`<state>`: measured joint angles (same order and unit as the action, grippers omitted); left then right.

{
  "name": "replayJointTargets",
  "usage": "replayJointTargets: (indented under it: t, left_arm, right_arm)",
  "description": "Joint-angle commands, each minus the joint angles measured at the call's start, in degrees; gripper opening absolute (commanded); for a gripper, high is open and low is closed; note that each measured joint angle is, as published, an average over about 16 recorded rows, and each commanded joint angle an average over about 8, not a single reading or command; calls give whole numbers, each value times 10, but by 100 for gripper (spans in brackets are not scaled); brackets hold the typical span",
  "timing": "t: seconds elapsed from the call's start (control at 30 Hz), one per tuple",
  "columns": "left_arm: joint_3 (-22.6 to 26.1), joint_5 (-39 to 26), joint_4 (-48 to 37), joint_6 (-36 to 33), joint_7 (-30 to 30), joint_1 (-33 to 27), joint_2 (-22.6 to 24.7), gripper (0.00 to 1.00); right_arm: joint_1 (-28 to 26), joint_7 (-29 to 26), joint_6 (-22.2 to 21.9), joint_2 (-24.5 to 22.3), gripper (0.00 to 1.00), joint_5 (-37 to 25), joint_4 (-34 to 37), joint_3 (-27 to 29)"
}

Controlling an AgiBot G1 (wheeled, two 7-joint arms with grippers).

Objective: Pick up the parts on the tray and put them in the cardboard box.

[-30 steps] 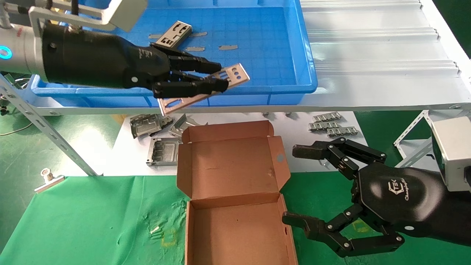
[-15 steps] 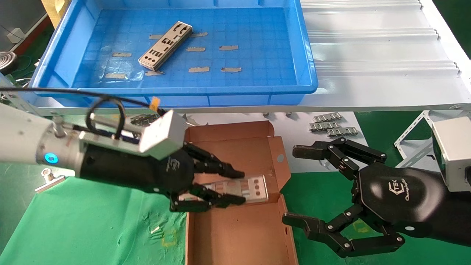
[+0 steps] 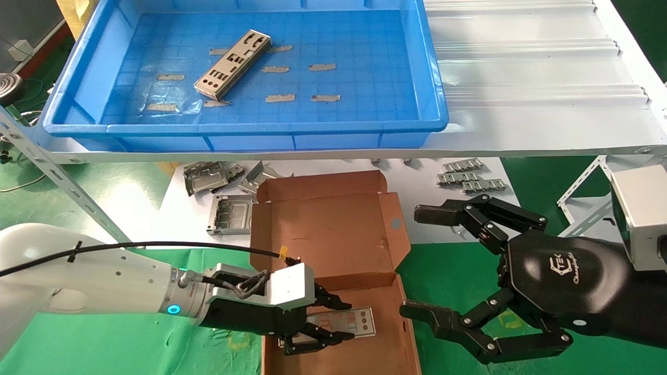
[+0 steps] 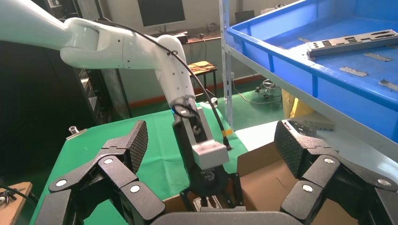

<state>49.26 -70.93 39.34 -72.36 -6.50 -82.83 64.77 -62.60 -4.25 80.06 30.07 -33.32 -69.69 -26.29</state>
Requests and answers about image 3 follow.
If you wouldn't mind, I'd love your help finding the metal plates stack in tray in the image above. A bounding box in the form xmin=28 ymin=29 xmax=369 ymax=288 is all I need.
xmin=194 ymin=30 xmax=272 ymax=101

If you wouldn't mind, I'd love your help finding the yellow cardboard stack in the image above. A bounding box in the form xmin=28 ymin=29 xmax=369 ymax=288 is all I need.
xmin=55 ymin=0 xmax=100 ymax=24

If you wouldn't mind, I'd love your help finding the ribbed metal strip part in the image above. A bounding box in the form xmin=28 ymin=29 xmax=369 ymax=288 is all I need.
xmin=462 ymin=179 xmax=508 ymax=194
xmin=442 ymin=158 xmax=484 ymax=173
xmin=437 ymin=172 xmax=481 ymax=186

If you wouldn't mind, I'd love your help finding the folded metal bracket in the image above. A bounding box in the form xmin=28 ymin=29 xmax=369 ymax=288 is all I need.
xmin=183 ymin=161 xmax=246 ymax=197

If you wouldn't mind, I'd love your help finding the white perforated rack post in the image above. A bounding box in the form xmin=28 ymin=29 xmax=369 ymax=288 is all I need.
xmin=0 ymin=107 xmax=133 ymax=245
xmin=557 ymin=155 xmax=618 ymax=209

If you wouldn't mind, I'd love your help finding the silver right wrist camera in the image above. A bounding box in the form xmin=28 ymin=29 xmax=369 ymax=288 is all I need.
xmin=609 ymin=166 xmax=667 ymax=272

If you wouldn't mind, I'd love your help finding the brown cardboard box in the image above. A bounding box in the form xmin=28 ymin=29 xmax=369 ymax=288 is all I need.
xmin=250 ymin=170 xmax=422 ymax=375

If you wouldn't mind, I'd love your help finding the small white box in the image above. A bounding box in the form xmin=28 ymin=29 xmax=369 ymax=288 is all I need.
xmin=8 ymin=39 xmax=35 ymax=61

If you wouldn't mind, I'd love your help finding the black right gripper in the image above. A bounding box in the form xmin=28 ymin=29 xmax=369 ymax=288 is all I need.
xmin=400 ymin=194 xmax=667 ymax=365

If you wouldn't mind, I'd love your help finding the blue plastic tray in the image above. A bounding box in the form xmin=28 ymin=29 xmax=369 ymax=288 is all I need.
xmin=43 ymin=0 xmax=450 ymax=153

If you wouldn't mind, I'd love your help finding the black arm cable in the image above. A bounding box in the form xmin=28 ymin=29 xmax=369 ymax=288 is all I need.
xmin=0 ymin=241 xmax=302 ymax=300

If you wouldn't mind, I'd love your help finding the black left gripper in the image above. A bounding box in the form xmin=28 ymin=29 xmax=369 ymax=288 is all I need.
xmin=200 ymin=284 xmax=356 ymax=357

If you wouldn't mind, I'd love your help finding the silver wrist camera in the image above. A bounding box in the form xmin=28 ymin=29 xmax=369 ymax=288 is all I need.
xmin=609 ymin=166 xmax=667 ymax=272
xmin=206 ymin=263 xmax=317 ymax=313

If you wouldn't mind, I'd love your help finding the round black stool base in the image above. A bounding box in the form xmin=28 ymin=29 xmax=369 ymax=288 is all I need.
xmin=0 ymin=73 xmax=24 ymax=107

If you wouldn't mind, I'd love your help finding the green table cloth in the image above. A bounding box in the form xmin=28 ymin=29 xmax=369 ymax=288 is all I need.
xmin=0 ymin=242 xmax=667 ymax=375

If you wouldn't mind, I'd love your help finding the bent metal plate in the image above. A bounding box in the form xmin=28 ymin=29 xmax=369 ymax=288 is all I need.
xmin=239 ymin=160 xmax=295 ymax=196

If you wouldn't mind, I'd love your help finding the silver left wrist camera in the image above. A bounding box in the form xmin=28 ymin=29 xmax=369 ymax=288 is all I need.
xmin=206 ymin=263 xmax=317 ymax=313

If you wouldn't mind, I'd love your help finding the silver metal shield plate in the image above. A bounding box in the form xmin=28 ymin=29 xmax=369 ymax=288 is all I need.
xmin=279 ymin=306 xmax=377 ymax=347

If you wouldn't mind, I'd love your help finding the white floor cable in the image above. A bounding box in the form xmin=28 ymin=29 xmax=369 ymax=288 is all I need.
xmin=0 ymin=173 xmax=47 ymax=193

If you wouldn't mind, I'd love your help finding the clear plastic film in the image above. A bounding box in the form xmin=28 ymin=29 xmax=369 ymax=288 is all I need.
xmin=140 ymin=83 xmax=204 ymax=116

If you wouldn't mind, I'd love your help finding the white neighbouring shelf rack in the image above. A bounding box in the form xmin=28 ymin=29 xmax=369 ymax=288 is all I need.
xmin=560 ymin=195 xmax=618 ymax=240

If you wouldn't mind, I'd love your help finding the square metal frame part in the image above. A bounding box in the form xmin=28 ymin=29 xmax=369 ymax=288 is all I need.
xmin=207 ymin=194 xmax=255 ymax=236

